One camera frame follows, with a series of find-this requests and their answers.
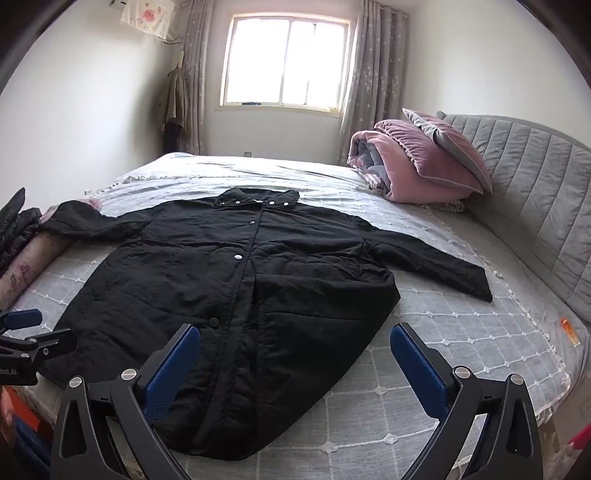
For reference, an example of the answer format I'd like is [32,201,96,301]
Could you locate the pink checked cloth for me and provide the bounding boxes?
[429,198,467,213]

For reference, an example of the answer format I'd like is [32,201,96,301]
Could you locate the red object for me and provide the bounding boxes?
[566,436,591,462]

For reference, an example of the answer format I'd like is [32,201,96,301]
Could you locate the pink and grey pillow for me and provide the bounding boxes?
[402,108,494,195]

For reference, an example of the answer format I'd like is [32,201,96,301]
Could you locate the grey patterned curtain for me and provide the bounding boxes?
[339,0,409,167]
[180,0,213,158]

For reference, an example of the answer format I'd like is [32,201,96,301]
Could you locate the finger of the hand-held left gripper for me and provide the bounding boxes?
[0,309,43,331]
[0,329,78,367]

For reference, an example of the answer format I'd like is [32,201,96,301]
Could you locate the grey padded headboard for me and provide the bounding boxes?
[436,111,591,319]

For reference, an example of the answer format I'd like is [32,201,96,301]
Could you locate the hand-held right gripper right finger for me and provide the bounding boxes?
[390,322,544,480]

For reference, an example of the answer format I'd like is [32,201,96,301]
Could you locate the grey quilted bedspread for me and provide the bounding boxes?
[9,152,573,480]

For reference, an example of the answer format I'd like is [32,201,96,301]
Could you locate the black puffer jacket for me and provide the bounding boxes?
[0,187,42,268]

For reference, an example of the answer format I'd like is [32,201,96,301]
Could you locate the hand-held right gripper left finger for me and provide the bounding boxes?
[50,323,202,480]

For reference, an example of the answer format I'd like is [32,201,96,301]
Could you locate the grey mattress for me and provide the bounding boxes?
[462,203,591,416]

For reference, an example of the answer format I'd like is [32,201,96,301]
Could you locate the window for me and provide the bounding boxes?
[221,14,354,114]

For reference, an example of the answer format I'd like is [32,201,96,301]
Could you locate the black quilted coat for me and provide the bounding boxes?
[41,187,494,462]

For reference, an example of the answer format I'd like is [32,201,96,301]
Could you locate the pink patterned pillow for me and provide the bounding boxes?
[0,198,102,310]

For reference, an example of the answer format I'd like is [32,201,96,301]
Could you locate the hanging brown clothes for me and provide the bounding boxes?
[159,65,190,155]

